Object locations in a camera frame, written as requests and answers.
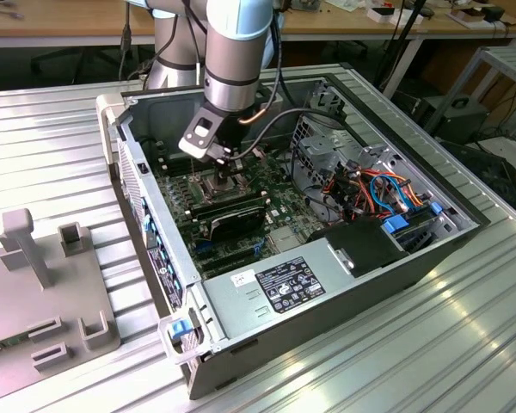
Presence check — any black box with handle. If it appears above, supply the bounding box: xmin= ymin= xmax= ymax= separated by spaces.
xmin=421 ymin=95 xmax=490 ymax=146

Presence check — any open PC case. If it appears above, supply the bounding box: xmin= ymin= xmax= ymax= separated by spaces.
xmin=95 ymin=73 xmax=492 ymax=401

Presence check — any orange wire bundle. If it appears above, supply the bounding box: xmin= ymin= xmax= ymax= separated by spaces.
xmin=322 ymin=169 xmax=427 ymax=219

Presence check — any black graphics card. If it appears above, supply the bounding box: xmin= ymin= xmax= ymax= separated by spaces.
xmin=206 ymin=207 xmax=268 ymax=243

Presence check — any green motherboard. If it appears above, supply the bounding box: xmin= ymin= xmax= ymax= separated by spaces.
xmin=148 ymin=144 xmax=328 ymax=280

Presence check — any silver chipset heatsink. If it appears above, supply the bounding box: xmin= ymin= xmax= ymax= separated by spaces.
xmin=267 ymin=226 xmax=303 ymax=254

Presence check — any black plastic fan shroud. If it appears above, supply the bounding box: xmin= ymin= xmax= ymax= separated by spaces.
xmin=304 ymin=217 xmax=410 ymax=279

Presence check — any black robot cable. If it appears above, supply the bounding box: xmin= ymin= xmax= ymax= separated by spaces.
xmin=230 ymin=8 xmax=328 ymax=163

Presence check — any grey parts rack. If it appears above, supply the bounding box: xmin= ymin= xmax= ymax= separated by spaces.
xmin=0 ymin=207 xmax=122 ymax=408

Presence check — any pale grey case handle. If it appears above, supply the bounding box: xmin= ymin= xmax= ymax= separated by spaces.
xmin=95 ymin=93 xmax=133 ymax=167
xmin=157 ymin=307 xmax=211 ymax=367

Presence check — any metal socket cover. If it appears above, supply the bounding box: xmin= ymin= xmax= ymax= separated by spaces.
xmin=234 ymin=145 xmax=271 ymax=187

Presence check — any blue expansion slot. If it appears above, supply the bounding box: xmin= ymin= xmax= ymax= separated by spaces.
xmin=192 ymin=240 xmax=219 ymax=256

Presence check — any white cardboard box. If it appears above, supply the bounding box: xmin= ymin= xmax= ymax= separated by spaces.
xmin=366 ymin=5 xmax=427 ymax=26

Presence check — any silver metal drive cage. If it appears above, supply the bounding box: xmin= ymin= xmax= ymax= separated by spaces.
xmin=290 ymin=79 xmax=396 ymax=190

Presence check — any blue data wire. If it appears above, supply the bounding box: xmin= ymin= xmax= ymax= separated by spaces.
xmin=369 ymin=170 xmax=412 ymax=213

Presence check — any grey metal shelf frame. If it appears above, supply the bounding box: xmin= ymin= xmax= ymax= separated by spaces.
xmin=423 ymin=45 xmax=516 ymax=135

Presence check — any hard disk in blue carrier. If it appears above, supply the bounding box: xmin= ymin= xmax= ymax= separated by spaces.
xmin=380 ymin=202 xmax=443 ymax=256

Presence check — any CPU socket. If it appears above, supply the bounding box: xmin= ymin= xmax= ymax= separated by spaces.
xmin=188 ymin=165 xmax=255 ymax=204

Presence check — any black expansion slot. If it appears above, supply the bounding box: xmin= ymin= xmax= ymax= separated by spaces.
xmin=196 ymin=247 xmax=257 ymax=264

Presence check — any black power adaptor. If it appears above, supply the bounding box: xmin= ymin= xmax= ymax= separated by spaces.
xmin=484 ymin=4 xmax=507 ymax=23

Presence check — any blue plastic latch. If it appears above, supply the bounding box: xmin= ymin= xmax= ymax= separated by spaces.
xmin=166 ymin=317 xmax=195 ymax=343

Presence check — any silver power supply unit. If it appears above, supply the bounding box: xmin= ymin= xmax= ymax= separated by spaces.
xmin=200 ymin=235 xmax=359 ymax=342

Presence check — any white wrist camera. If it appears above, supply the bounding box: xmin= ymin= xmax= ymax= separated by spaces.
xmin=178 ymin=107 xmax=225 ymax=163

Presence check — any wooden desk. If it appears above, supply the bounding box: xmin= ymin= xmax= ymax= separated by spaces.
xmin=0 ymin=0 xmax=516 ymax=49

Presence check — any dark flat panel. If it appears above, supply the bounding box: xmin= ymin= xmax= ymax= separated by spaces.
xmin=440 ymin=140 xmax=516 ymax=213

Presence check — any green RAM stick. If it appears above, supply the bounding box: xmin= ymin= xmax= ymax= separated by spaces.
xmin=0 ymin=333 xmax=32 ymax=357

